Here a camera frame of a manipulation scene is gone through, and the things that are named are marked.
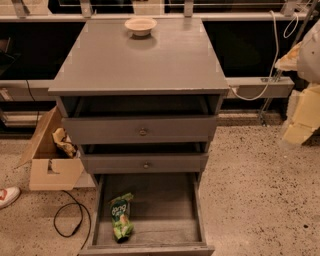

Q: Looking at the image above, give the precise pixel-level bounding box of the middle grey drawer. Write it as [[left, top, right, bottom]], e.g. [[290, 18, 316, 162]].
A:
[[81, 142, 208, 174]]

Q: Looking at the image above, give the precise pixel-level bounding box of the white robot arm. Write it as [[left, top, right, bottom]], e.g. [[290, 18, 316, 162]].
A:
[[275, 21, 320, 145]]

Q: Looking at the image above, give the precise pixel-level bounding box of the grey wall ledge rail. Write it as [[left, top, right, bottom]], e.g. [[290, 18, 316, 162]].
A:
[[0, 76, 294, 102]]

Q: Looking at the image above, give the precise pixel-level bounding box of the top grey drawer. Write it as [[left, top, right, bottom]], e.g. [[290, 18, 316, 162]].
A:
[[60, 95, 218, 145]]

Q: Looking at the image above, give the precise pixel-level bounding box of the open cardboard box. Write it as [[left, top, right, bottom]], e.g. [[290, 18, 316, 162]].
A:
[[18, 107, 90, 191]]

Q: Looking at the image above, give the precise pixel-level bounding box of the white and red shoe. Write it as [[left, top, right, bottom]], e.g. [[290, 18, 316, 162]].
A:
[[0, 187, 21, 209]]

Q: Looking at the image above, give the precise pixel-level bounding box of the green rice chip bag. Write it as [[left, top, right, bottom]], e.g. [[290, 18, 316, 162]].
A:
[[109, 193, 134, 243]]

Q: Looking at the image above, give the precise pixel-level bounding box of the white hanging cable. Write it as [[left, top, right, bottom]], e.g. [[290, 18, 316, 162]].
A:
[[229, 9, 300, 102]]

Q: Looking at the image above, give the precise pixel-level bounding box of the metal stand pole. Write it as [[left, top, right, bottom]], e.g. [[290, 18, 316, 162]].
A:
[[258, 0, 319, 127]]

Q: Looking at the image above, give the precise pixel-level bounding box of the bottom grey open drawer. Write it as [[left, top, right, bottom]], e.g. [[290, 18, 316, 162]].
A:
[[79, 173, 214, 256]]

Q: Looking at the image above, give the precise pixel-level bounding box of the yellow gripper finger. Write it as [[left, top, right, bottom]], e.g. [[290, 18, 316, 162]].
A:
[[275, 42, 302, 71], [282, 84, 320, 145]]

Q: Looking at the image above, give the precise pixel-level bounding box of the beige bowl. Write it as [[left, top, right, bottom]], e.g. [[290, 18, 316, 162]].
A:
[[125, 18, 157, 36]]

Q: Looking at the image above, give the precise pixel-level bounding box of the black cable on floor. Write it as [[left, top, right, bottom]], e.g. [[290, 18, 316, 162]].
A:
[[53, 189, 92, 251]]

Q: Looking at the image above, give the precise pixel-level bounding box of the crumpled yellow wrapper in box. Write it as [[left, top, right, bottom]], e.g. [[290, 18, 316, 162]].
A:
[[52, 128, 77, 158]]

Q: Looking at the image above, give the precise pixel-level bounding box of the grey wooden drawer cabinet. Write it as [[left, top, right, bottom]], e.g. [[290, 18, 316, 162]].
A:
[[48, 17, 230, 188]]

